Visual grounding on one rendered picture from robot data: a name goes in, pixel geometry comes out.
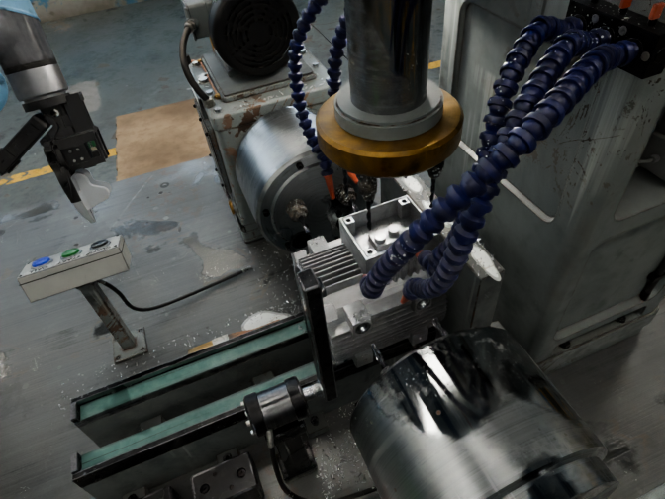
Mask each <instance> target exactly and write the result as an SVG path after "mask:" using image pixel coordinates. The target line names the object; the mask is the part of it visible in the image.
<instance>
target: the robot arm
mask: <svg viewBox="0 0 665 499"><path fill-rule="evenodd" d="M40 21H41V20H40V18H39V17H38V16H37V14H36V12H35V10H34V8H33V5H32V3H31V1H30V0H0V65H1V67H2V69H3V70H4V73H5V75H6V77H7V79H8V81H9V83H10V85H11V87H12V89H13V91H14V93H15V96H16V98H17V100H18V101H20V102H21V101H23V102H24V104H22V106H23V108H24V110H25V113H26V112H31V111H35V110H39V109H40V110H41V112H40V113H37V114H35V115H33V116H32V117H31V118H30V119H29V120H28V122H27V123H26V124H25V125H24V126H23V127H22V128H21V129H20V130H19V131H18V132H17V134H16V135H15V136H14V137H13V138H12V139H11V140H10V141H9V142H8V143H7V145H6V146H5V147H4V148H1V149H0V176H2V175H4V174H6V173H11V172H12V171H13V170H15V169H16V168H17V167H18V164H19V163H20V162H21V161H20V159H21V157H22V156H23V155H24V154H25V153H26V152H27V151H28V150H29V149H30V148H31V147H32V145H33V144H34V143H35V142H36V141H37V140H38V139H39V138H40V137H41V136H42V134H43V133H44V132H45V131H46V130H47V129H48V128H49V127H50V126H51V125H52V128H51V129H50V130H49V131H48V132H47V133H46V134H45V135H44V136H43V138H42V139H41V140H40V144H41V145H42V146H44V147H43V150H44V154H45V156H46V158H47V162H48V164H49V166H50V168H51V169H52V171H53V172H54V173H55V176H56V178H57V180H58V182H59V184H60V186H61V187H62V189H63V191H64V192H65V194H66V196H67V197H68V199H69V200H70V202H71V203H72V204H73V206H74V207H75V208H76V210H77V211H78V212H79V213H80V215H81V216H82V217H83V218H85V219H86V220H88V221H89V222H90V223H92V224H93V223H96V218H95V215H94V212H93V209H92V208H93V207H95V206H96V205H98V204H100V203H101V202H103V201H105V200H106V199H108V198H109V196H110V193H111V191H112V188H111V185H110V184H109V183H108V182H105V181H98V180H95V179H94V178H93V177H92V175H91V173H90V171H89V170H88V169H86V168H89V167H93V166H96V165H97V164H98V163H102V162H106V158H108V155H109V152H108V149H107V147H106V145H105V142H104V140H103V138H102V135H101V133H100V131H99V128H98V126H96V125H94V124H93V122H92V120H91V117H90V115H89V113H88V110H87V108H86V106H85V103H84V101H83V100H84V97H83V95H82V93H81V91H80V92H76V93H72V94H69V92H68V93H66V91H65V90H68V85H67V83H66V81H65V79H64V77H63V74H62V72H61V70H60V68H59V65H58V64H57V61H56V59H55V56H54V54H53V52H52V50H51V47H50V45H49V43H48V39H47V37H46V35H45V32H44V30H43V28H42V25H41V23H40ZM7 99H8V86H7V83H6V81H5V78H4V76H3V75H2V74H1V73H0V111H1V110H2V109H3V107H4V106H5V104H6V102H7ZM54 109H55V110H57V111H58V113H59V115H58V116H57V115H56V112H55V111H54Z"/></svg>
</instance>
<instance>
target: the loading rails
mask: <svg viewBox="0 0 665 499"><path fill-rule="evenodd" d="M304 318H305V317H304V312H300V313H298V314H295V315H292V316H290V317H287V318H284V319H282V320H279V321H276V322H274V323H271V324H269V325H266V326H263V327H261V328H258V329H255V330H253V331H250V332H247V333H245V334H242V335H239V336H237V337H234V338H232V339H229V340H226V341H224V342H221V343H218V344H216V345H213V346H210V347H208V348H205V349H201V350H198V351H196V352H193V353H190V354H188V355H185V356H182V357H180V358H177V359H174V360H173V361H170V362H168V363H165V364H162V365H160V366H157V367H154V368H152V369H149V370H146V371H144V372H141V373H138V374H136V375H133V376H131V377H128V378H125V379H123V380H120V381H117V382H115V383H112V384H109V385H107V386H104V387H101V388H99V389H96V390H94V391H91V392H88V393H86V394H83V395H80V396H78V397H75V398H72V399H70V421H71V422H72V423H74V425H75V426H77V427H78V428H79V429H80V430H81V431H82V432H83V433H84V434H85V435H87V436H88V437H89V438H90V439H91V440H92V441H93V442H94V443H95V444H96V445H97V446H99V447H100V448H99V449H95V450H93V451H91V452H88V453H86V454H83V455H82V456H80V454H79V453H77V452H76V453H74V454H72V455H71V456H70V458H71V473H72V475H71V481H72V482H74V483H75V484H76V485H78V486H79V487H80V488H82V489H83V490H85V491H86V492H88V493H89V494H90V495H92V496H93V497H94V498H96V499H139V498H142V497H144V496H146V495H148V494H149V490H148V489H151V488H153V487H155V486H158V485H160V484H162V483H165V482H167V481H169V480H172V479H174V478H176V477H179V476H181V475H183V474H186V473H188V472H190V471H192V470H195V469H197V468H199V467H202V466H204V465H206V464H209V463H211V462H213V461H217V464H219V463H222V462H224V461H226V460H228V459H231V458H233V457H235V456H237V455H240V450H241V449H245V448H247V447H249V446H252V445H254V444H256V443H259V442H261V441H263V440H265V437H262V438H257V437H256V436H252V435H251V432H250V431H252V427H251V426H249V427H248V426H247V425H246V421H248V417H247V416H246V415H245V412H246V411H245V407H242V406H241V405H240V402H242V401H243V397H244V396H245V395H248V394H250V393H253V392H255V393H258V392H260V391H263V390H265V389H268V388H270V387H273V386H275V385H278V384H280V383H283V382H284V380H285V379H287V378H290V377H292V376H296V377H297V378H298V380H299V382H300V385H301V387H302V388H303V387H306V386H308V385H311V384H313V383H314V382H316V381H317V379H318V377H317V374H316V369H315V364H314V359H313V355H312V350H311V345H310V341H309V336H308V331H306V330H307V326H306V322H305V320H304ZM299 326H300V328H301V327H302V330H301V329H300V330H299ZM304 332H305V333H304ZM306 332H307V333H306ZM411 347H412V345H411V343H410V341H409V340H408V339H404V340H402V341H399V342H397V343H394V344H392V345H390V346H387V347H385V348H382V349H380V351H381V353H382V355H383V357H384V361H385V362H386V363H387V364H388V365H389V366H391V365H393V364H394V363H395V362H397V361H398V360H399V359H401V358H402V357H404V356H405V355H407V354H408V353H410V352H411ZM381 371H382V367H381V364H380V363H379V362H378V361H377V359H376V357H375V355H374V354H373V362H371V363H368V364H366V365H363V366H361V367H359V368H356V366H355V364H354V362H353V360H345V361H344V363H342V364H340V365H338V366H337V368H336V369H334V377H335V383H336V389H337V398H335V399H333V400H332V401H329V402H326V401H325V398H324V397H323V396H322V397H317V398H315V399H313V400H310V401H308V402H307V403H308V406H309V410H310V413H311V414H310V417H308V418H306V419H304V421H305V424H306V427H307V435H308V438H309V439H311V438H313V437H315V436H317V435H320V434H322V433H324V432H327V431H328V430H329V429H330V428H329V424H328V422H327V420H326V417H325V415H324V414H325V413H327V412H330V411H332V410H334V409H336V408H339V407H341V406H343V405H346V404H348V403H350V402H353V401H355V400H357V399H360V398H361V396H362V395H363V393H364V392H365V391H366V389H367V388H368V387H369V386H370V385H371V384H372V383H373V382H374V381H375V380H376V379H377V378H378V377H379V376H380V375H381V374H380V372H381Z"/></svg>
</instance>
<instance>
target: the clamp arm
mask: <svg viewBox="0 0 665 499"><path fill-rule="evenodd" d="M296 279H297V284H298V288H299V293H300V298H301V303H302V307H303V312H304V317H305V322H306V326H307V331H308V336H309V341H310V345H311V350H312V355H313V359H314V364H315V369H316V374H317V377H318V379H317V381H316V382H317V383H315V382H314V386H315V387H317V386H320V387H321V388H318V389H316V390H317V391H316V392H317V393H318V394H319V393H322V392H323V394H321V395H318V397H322V396H323V397H324V398H325V401H326V402H329V401H332V400H333V399H335V398H337V389H336V383H335V377H334V369H336V368H337V365H336V362H335V359H334V357H333V354H332V352H331V346H330V340H329V333H328V327H327V321H326V314H325V308H324V302H323V298H324V297H326V296H327V291H326V288H325V286H324V284H323V283H322V281H321V280H320V278H317V276H316V275H315V273H314V271H313V270H312V269H311V268H308V269H306V270H303V271H300V272H297V273H296ZM318 382H319V383H318ZM319 384H320V385H319Z"/></svg>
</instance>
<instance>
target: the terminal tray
mask: <svg viewBox="0 0 665 499"><path fill-rule="evenodd" d="M367 212H368V211H367V209H365V210H362V211H359V212H356V213H353V214H350V215H347V216H344V217H341V218H338V219H339V230H340V236H341V243H344V245H346V247H347V248H348V249H349V250H350V251H351V254H353V258H355V260H356V263H358V267H359V268H361V273H363V274H367V273H368V272H369V271H370V270H371V268H372V266H373V265H374V264H375V263H376V261H377V260H378V259H379V258H380V257H381V255H382V254H383V253H384V252H385V251H386V249H387V248H388V247H389V246H391V245H392V243H393V241H394V240H395V239H397V238H398V237H399V236H400V234H401V233H402V232H403V231H405V230H407V229H408V228H409V226H410V224H411V223H412V222H413V221H415V219H420V214H421V212H422V211H421V210H420V209H419V208H418V207H417V205H416V204H415V203H414V202H413V201H412V200H411V198H410V197H409V196H408V195H406V196H403V197H400V198H397V199H394V200H391V201H388V202H385V203H382V204H379V205H376V206H373V207H371V211H370V212H371V230H373V229H374V228H375V229H374V230H373V231H371V230H370V231H369V229H367V228H366V227H367V222H368V220H367V217H366V214H367ZM395 218H396V219H398V220H396V221H397V222H396V221H395V220H394V219H395ZM404 220H405V222H404ZM391 221H393V222H392V225H391V226H390V225H389V223H390V224H391ZM376 222H377V225H376ZM408 222H409V223H408ZM401 223H402V225H403V224H404V226H403V227H402V226H401ZM379 225H380V226H381V227H379ZM383 226H386V227H383ZM387 227H388V228H387ZM359 229H360V232H361V230H363V234H364V235H362V234H361V233H360V232H359ZM376 229H377V230H376ZM355 231H356V232H355ZM366 232H367V235H366ZM433 234H434V236H433V239H432V240H431V241H430V243H428V244H426V245H424V247H423V248H422V250H430V251H431V252H433V249H434V248H435V247H437V246H438V245H439V236H440V233H439V234H435V233H433ZM367 238H368V239H369V240H368V241H367ZM359 239H360V241H359ZM368 247H371V249H369V248H368ZM382 250H383V251H382ZM378 251H382V252H378ZM420 270H422V271H425V270H424V268H423V267H422V266H420V265H419V264H418V258H417V257H416V256H414V257H413V258H412V259H411V260H409V261H408V263H407V264H406V265H405V266H403V267H402V269H401V270H400V271H399V272H397V274H396V275H395V276H394V277H392V279H391V280H390V281H389V282H388V284H387V285H390V284H391V281H394V282H398V278H401V279H402V280H404V279H405V276H406V275H408V276H409V277H412V275H413V273H415V274H419V273H420Z"/></svg>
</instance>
